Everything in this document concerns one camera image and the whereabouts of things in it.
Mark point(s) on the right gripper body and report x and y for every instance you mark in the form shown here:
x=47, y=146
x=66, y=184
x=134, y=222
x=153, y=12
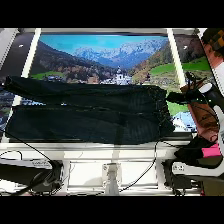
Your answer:
x=178, y=97

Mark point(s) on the dark blue jeans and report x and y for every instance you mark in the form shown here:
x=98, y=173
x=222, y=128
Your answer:
x=100, y=113

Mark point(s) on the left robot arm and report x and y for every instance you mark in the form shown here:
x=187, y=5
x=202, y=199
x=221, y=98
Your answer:
x=23, y=166

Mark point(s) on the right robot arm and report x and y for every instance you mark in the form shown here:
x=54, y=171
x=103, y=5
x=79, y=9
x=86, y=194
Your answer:
x=213, y=95

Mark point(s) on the brown garment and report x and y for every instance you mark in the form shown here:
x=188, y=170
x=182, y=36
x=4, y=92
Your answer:
x=205, y=120

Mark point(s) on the white garment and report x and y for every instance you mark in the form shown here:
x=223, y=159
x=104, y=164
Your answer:
x=220, y=75

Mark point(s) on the black garment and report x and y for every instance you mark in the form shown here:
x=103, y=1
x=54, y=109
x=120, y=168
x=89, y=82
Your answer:
x=191, y=151

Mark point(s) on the red garment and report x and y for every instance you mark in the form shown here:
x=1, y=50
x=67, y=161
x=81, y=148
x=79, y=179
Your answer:
x=216, y=55

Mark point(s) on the pink garment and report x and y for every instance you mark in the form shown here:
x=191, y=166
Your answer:
x=212, y=150

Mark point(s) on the checked garment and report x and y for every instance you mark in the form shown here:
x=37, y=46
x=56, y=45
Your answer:
x=215, y=36

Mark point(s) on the silver frame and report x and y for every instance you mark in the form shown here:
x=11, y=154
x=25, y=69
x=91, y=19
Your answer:
x=90, y=156

